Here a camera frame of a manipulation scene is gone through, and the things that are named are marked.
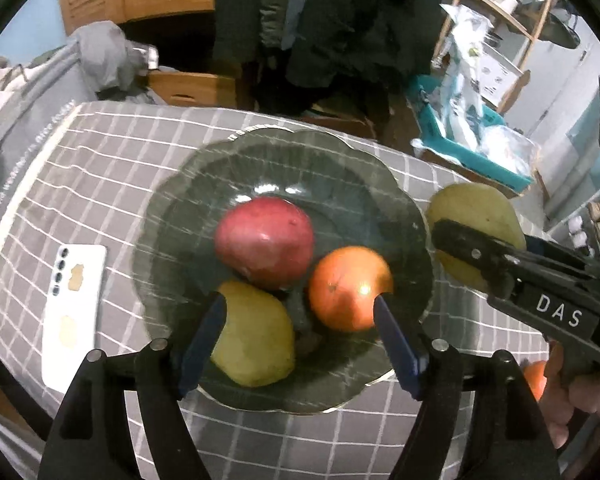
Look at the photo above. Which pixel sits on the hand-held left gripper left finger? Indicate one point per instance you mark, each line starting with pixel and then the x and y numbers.
pixel 205 340

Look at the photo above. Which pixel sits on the small tangerine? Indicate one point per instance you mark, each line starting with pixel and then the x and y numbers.
pixel 534 380

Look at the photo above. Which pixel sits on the green glass bowl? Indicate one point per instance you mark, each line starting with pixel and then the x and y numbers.
pixel 195 210

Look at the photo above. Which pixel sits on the orange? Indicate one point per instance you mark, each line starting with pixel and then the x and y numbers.
pixel 347 287

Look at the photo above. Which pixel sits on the clear plastic bag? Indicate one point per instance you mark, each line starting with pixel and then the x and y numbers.
pixel 510 150

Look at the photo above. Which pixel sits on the white printed plastic bag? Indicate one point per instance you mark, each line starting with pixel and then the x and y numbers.
pixel 467 85

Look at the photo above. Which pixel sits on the red apple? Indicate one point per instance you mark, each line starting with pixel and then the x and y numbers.
pixel 265 240

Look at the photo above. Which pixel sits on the large cardboard box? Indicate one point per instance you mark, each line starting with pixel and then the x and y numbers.
pixel 402 125

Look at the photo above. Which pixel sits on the yellow pear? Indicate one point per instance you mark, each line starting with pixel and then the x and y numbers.
pixel 255 335
pixel 480 205

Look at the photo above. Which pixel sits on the white plastic basket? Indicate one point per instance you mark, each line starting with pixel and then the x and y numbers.
pixel 500 77

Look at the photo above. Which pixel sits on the wooden shelf unit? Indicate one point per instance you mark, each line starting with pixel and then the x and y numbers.
pixel 510 22

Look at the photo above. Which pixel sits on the teal storage box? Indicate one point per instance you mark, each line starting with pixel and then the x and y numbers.
pixel 480 162

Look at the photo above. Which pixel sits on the wooden drawer box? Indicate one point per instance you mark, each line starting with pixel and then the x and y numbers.
pixel 190 90

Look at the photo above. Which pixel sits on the grey jacket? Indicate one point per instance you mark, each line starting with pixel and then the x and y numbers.
pixel 285 5

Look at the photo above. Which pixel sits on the cardboard box with red label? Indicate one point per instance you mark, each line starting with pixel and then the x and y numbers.
pixel 340 120

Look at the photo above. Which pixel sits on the dark hanging bag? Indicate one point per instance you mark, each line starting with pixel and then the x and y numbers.
pixel 562 32

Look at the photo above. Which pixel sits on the white smartphone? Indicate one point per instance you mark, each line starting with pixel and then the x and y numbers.
pixel 87 280

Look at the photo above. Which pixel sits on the grey clothes pile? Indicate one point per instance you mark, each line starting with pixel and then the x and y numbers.
pixel 100 55

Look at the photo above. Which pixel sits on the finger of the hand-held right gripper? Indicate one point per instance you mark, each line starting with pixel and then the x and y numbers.
pixel 460 242
pixel 555 252

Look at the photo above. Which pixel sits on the grey laundry bag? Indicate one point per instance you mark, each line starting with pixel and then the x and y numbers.
pixel 25 125

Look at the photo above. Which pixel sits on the white door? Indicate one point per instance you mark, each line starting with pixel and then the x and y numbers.
pixel 570 90

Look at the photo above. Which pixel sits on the person's right hand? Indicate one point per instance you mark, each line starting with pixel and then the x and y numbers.
pixel 555 400

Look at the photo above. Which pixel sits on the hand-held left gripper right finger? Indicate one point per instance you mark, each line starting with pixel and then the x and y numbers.
pixel 395 345

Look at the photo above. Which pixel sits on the black coat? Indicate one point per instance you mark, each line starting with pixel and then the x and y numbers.
pixel 355 35

